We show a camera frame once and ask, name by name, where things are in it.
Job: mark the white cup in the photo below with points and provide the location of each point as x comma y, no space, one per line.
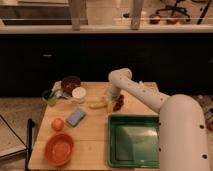
79,94

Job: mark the dark red bowl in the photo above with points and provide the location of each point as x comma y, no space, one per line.
69,83

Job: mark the blue sponge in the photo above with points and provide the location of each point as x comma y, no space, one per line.
75,117

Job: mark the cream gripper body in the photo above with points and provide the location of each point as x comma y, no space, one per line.
111,104

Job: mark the orange fruit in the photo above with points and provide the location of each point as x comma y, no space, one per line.
57,124

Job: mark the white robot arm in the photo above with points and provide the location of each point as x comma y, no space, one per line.
183,144

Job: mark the yellow banana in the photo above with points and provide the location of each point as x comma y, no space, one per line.
101,103

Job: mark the orange-red bowl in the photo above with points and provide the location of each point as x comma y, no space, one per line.
58,149

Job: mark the green plastic tray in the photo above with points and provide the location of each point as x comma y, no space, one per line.
133,141

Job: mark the dark red grape bunch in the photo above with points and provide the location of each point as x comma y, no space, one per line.
119,103

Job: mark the black stand left of table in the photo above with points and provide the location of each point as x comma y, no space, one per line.
30,126

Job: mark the black office chair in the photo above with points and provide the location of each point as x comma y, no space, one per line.
174,8

